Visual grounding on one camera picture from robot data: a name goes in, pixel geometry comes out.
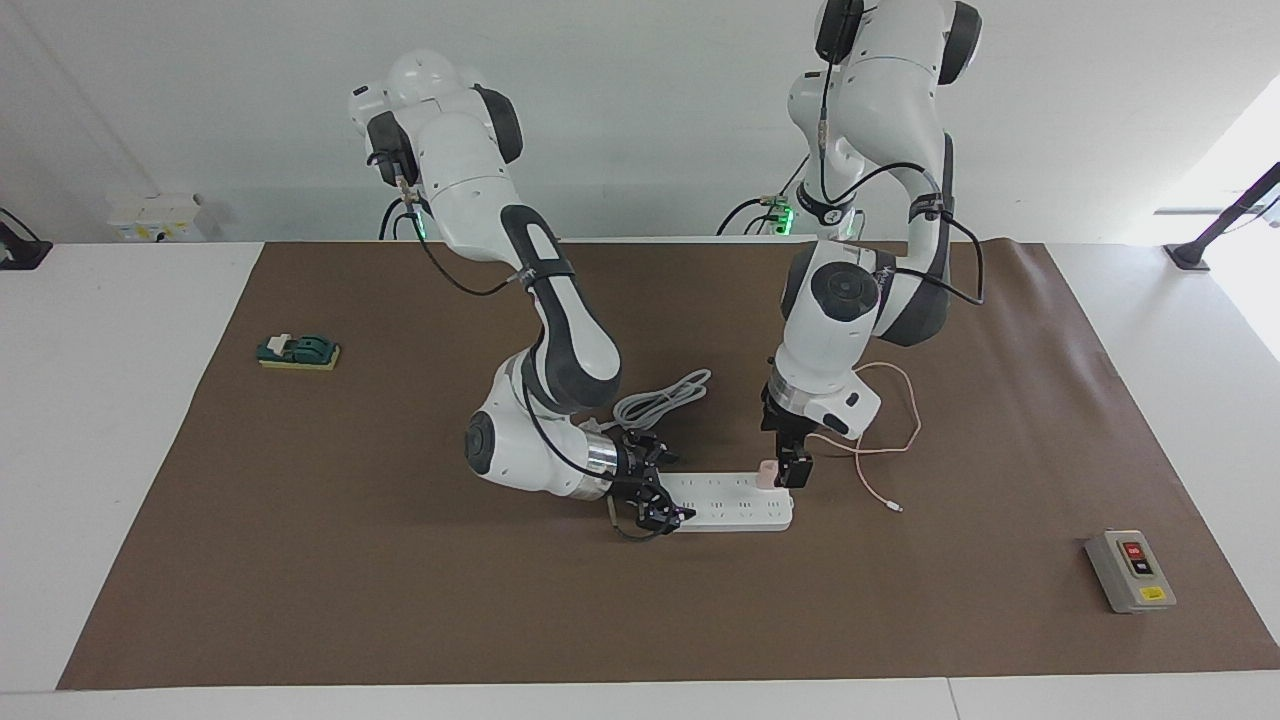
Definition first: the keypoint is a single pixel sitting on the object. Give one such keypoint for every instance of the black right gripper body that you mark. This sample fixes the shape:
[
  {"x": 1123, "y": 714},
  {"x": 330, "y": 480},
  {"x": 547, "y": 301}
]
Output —
[{"x": 630, "y": 475}]

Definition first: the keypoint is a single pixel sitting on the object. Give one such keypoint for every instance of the pink charger plug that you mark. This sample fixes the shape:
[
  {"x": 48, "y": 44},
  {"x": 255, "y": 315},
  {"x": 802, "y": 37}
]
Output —
[{"x": 767, "y": 474}]

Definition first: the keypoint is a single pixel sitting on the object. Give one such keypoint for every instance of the grey on-off switch box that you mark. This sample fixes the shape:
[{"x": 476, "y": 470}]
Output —
[{"x": 1130, "y": 572}]

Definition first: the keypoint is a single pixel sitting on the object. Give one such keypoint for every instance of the white power strip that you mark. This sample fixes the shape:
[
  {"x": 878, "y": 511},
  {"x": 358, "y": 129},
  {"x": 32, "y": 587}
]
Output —
[{"x": 735, "y": 502}]

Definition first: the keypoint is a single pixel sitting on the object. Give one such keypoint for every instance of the black table clamp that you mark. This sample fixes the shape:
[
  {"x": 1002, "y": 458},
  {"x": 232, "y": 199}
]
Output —
[{"x": 25, "y": 250}]

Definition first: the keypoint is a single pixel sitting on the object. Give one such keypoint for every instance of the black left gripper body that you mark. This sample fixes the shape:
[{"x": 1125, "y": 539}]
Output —
[{"x": 790, "y": 425}]

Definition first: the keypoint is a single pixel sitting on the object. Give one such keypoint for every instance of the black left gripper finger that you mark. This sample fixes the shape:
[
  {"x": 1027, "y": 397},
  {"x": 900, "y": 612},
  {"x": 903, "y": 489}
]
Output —
[{"x": 797, "y": 468}]

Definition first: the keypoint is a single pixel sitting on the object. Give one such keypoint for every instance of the white wall outlet box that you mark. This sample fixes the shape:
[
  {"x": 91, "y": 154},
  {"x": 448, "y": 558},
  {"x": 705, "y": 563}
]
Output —
[{"x": 155, "y": 218}]

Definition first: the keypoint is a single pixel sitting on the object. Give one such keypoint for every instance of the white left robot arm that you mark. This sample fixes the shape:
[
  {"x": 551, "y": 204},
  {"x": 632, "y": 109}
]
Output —
[{"x": 850, "y": 300}]

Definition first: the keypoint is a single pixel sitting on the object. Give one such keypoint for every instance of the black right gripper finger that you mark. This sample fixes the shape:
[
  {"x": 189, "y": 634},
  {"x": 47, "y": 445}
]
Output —
[
  {"x": 670, "y": 517},
  {"x": 663, "y": 455}
]

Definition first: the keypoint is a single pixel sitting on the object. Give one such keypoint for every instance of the green knife switch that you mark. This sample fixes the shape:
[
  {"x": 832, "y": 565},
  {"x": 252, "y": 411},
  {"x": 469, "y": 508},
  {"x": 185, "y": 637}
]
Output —
[{"x": 300, "y": 350}]

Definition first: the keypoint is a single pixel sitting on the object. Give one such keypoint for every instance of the brown table mat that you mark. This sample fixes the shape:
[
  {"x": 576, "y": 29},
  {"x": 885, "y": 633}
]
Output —
[{"x": 400, "y": 580}]

